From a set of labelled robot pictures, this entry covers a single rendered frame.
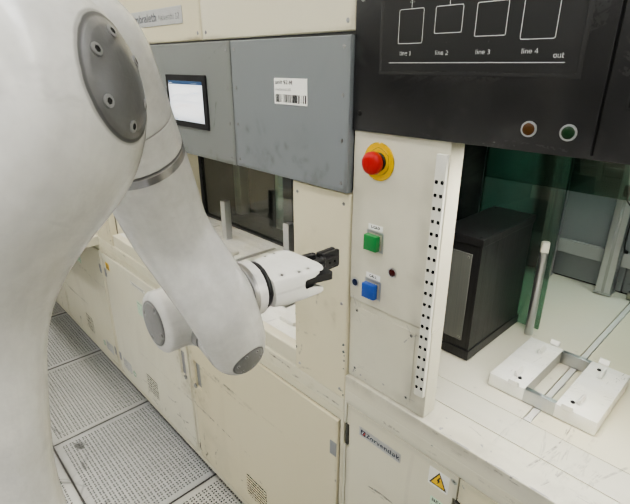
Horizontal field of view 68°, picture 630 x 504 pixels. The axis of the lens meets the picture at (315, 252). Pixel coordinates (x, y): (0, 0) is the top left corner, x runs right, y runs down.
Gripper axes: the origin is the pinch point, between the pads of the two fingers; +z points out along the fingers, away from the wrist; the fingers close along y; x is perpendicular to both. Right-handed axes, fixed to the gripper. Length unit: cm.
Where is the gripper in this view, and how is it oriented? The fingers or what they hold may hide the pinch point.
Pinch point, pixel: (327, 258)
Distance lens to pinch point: 80.5
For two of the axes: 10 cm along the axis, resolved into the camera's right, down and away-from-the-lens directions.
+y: 6.9, 2.7, -6.7
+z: 7.3, -2.6, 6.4
